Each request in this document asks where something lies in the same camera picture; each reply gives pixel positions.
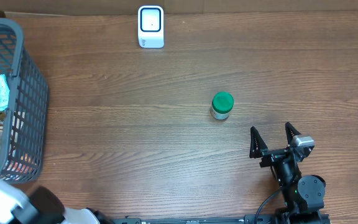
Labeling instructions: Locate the black cable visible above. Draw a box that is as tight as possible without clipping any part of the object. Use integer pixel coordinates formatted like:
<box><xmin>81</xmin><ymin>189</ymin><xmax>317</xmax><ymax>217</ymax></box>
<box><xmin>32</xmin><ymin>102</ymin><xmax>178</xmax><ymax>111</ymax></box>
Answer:
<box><xmin>254</xmin><ymin>185</ymin><xmax>284</xmax><ymax>224</ymax></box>

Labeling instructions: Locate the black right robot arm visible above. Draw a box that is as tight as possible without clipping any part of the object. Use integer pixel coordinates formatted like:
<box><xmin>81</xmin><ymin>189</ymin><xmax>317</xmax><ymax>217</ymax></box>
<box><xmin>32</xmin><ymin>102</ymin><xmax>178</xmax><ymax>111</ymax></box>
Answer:
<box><xmin>246</xmin><ymin>122</ymin><xmax>331</xmax><ymax>224</ymax></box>

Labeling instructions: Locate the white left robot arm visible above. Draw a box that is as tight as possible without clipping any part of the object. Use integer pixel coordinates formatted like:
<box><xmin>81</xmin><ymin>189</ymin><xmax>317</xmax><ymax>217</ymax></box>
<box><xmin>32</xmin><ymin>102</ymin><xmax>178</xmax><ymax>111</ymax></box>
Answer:
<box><xmin>0</xmin><ymin>179</ymin><xmax>112</xmax><ymax>224</ymax></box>

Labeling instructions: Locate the green lid jar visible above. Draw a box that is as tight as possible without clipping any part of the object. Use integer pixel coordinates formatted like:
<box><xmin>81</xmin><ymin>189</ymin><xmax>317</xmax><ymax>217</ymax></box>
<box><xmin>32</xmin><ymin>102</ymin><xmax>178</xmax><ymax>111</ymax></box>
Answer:
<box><xmin>211</xmin><ymin>91</ymin><xmax>234</xmax><ymax>120</ymax></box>

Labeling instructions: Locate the grey plastic basket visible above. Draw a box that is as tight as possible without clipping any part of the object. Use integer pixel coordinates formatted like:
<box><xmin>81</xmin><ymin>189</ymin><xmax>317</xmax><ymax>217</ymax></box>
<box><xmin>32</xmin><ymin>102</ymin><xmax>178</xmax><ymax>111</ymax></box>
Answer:
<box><xmin>0</xmin><ymin>18</ymin><xmax>50</xmax><ymax>184</ymax></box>

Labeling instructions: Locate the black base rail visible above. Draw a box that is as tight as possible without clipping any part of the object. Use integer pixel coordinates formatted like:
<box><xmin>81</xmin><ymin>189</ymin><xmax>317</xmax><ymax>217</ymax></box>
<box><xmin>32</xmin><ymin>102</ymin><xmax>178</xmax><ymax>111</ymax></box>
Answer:
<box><xmin>112</xmin><ymin>214</ymin><xmax>279</xmax><ymax>224</ymax></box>

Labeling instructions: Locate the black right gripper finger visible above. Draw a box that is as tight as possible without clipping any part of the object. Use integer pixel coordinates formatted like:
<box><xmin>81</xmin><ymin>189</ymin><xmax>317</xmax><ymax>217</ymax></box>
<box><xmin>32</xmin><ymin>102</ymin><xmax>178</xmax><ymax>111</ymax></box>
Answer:
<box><xmin>249</xmin><ymin>126</ymin><xmax>268</xmax><ymax>159</ymax></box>
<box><xmin>285</xmin><ymin>122</ymin><xmax>301</xmax><ymax>145</ymax></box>

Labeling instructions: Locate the white barcode scanner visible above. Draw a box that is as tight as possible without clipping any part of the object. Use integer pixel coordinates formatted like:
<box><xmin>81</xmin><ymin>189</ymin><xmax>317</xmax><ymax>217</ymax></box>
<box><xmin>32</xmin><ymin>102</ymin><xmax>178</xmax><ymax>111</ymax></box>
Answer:
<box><xmin>137</xmin><ymin>5</ymin><xmax>165</xmax><ymax>49</ymax></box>

